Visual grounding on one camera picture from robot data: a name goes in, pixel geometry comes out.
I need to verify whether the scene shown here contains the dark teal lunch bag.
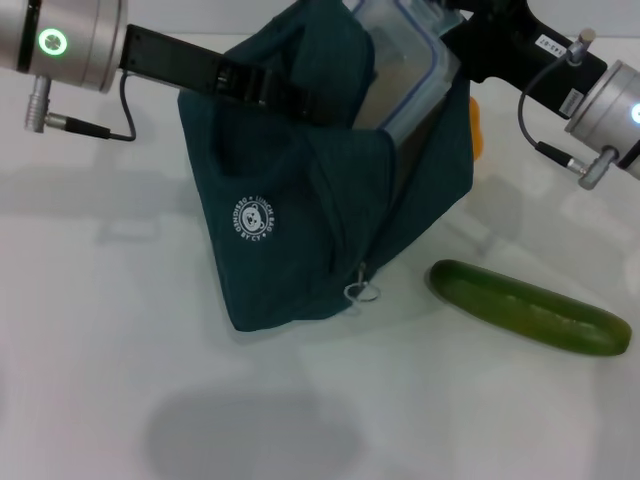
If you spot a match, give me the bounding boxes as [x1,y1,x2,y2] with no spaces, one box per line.
[177,0,474,334]

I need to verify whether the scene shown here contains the left arm cable with connector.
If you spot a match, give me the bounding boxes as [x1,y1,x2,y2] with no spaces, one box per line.
[23,72,137,145]

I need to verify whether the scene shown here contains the arm cable with connector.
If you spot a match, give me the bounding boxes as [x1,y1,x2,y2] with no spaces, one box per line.
[23,72,137,145]
[516,28,621,190]

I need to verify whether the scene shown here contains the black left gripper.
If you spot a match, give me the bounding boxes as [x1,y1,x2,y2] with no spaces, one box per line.
[119,23,347,127]

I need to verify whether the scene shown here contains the right arm cable with connector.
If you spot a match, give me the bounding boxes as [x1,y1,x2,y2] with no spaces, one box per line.
[516,28,621,190]

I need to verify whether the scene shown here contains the green cucumber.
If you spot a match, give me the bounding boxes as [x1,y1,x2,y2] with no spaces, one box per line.
[428,258,633,358]

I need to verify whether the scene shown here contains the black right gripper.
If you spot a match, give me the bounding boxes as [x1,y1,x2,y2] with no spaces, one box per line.
[438,0,609,121]

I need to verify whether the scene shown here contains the orange yellow pear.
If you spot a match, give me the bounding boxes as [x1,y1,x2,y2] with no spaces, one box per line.
[468,96,485,162]

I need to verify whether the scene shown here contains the clear plastic box blue seal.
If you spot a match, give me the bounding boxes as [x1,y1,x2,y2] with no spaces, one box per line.
[348,0,462,147]

